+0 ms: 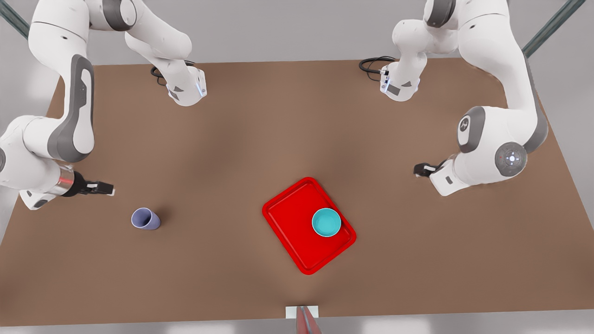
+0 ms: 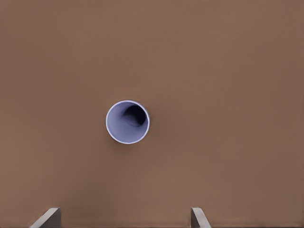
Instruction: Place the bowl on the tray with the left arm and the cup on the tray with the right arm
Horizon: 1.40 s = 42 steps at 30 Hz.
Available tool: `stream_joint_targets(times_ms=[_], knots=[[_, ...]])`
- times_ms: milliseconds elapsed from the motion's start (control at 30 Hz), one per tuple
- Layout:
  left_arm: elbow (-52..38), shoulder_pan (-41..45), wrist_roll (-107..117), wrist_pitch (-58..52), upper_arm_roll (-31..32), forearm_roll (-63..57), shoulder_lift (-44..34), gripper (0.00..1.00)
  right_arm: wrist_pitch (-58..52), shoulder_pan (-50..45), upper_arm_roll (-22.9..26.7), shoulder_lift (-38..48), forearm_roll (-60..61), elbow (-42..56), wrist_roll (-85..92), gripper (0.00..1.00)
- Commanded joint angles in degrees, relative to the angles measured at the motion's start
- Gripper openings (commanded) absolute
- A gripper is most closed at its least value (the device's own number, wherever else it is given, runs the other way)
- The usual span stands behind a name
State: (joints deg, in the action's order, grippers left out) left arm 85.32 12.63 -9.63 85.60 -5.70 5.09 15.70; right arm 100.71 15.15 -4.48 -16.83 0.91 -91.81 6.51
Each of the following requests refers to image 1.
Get lavender cup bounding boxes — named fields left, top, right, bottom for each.
left=131, top=207, right=161, bottom=231

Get teal bowl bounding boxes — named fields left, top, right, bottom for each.
left=311, top=208, right=342, bottom=238

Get red rectangular tray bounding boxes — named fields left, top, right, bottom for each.
left=262, top=177, right=357, bottom=276

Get black cable loop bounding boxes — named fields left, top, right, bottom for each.
left=359, top=56, right=398, bottom=82
left=150, top=60, right=196, bottom=87

